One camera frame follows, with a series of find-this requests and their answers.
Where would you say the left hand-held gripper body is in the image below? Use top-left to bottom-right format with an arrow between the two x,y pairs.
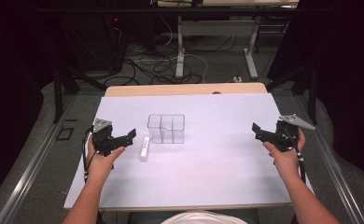
91,118 -> 122,158

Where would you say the tangle of floor cables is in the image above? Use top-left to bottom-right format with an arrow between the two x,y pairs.
104,15 -> 239,88

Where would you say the metal floor rail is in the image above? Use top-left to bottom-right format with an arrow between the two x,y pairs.
301,102 -> 364,224
0,94 -> 78,224

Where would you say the hand-held gripper cable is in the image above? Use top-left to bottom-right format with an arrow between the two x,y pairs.
81,125 -> 98,184
282,127 -> 307,185

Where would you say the person's right hand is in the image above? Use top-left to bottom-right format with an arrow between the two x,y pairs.
262,128 -> 306,183

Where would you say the right hand-held gripper cable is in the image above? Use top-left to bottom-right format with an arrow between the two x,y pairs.
282,127 -> 307,185

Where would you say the white table sheet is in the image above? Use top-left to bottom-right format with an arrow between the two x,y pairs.
63,92 -> 315,210

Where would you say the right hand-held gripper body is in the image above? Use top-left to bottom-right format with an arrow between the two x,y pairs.
273,113 -> 316,154

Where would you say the clear plastic organizer box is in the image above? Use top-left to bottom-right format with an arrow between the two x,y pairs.
147,113 -> 186,145

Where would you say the left hand-held gripper cable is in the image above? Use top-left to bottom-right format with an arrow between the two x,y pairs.
81,125 -> 98,184

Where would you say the white-legged desk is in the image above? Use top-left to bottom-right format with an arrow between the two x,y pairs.
156,0 -> 300,80

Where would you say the black metal stand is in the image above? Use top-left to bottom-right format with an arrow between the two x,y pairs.
265,60 -> 319,126
51,52 -> 108,124

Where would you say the black computer tower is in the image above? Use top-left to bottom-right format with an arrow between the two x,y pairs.
77,13 -> 128,74

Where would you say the wooden table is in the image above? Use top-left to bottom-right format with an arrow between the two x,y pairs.
67,82 -> 296,213

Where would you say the person's left hand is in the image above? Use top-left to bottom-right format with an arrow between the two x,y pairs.
86,135 -> 126,180

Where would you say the white tube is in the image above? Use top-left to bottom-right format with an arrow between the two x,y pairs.
139,135 -> 151,162

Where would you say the person's white shirt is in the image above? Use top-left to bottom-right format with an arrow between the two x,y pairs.
161,211 -> 249,224

